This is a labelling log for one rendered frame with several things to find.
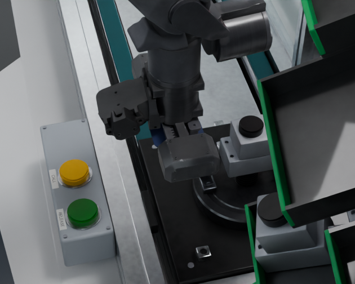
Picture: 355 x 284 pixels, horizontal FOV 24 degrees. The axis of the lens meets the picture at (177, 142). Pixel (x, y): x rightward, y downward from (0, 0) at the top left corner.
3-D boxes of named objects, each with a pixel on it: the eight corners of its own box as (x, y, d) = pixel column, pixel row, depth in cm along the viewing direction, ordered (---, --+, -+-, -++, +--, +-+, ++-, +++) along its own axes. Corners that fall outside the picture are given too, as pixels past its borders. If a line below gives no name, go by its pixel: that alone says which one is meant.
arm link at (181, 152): (180, 8, 96) (128, 16, 95) (225, 121, 84) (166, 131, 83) (179, 61, 102) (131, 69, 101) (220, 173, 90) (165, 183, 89)
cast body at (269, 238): (265, 274, 74) (236, 234, 69) (266, 232, 76) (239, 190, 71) (358, 261, 70) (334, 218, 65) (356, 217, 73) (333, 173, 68)
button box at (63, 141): (65, 268, 108) (60, 240, 104) (44, 152, 122) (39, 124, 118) (117, 257, 110) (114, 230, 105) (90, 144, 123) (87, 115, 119)
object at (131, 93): (152, 62, 92) (93, 67, 91) (163, 105, 87) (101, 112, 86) (151, 101, 96) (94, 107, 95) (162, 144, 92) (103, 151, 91)
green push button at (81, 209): (70, 234, 106) (69, 224, 104) (66, 209, 108) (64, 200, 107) (101, 227, 106) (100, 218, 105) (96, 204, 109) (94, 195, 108)
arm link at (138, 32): (140, 43, 81) (226, 23, 83) (122, 9, 85) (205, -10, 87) (141, 93, 86) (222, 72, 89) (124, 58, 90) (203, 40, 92)
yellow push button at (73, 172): (62, 192, 110) (61, 183, 109) (58, 171, 113) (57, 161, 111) (92, 187, 111) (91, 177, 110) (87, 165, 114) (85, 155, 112)
